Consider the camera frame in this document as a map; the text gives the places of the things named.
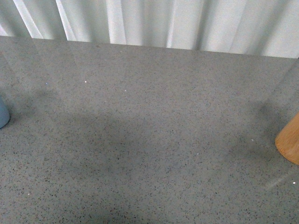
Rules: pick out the wooden chopstick holder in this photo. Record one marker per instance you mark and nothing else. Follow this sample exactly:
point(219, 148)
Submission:
point(287, 141)

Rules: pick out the blue cup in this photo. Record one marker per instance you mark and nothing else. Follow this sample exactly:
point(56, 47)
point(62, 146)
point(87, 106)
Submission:
point(4, 114)

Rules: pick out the white curtain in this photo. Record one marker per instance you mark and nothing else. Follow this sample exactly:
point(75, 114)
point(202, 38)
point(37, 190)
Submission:
point(257, 27)

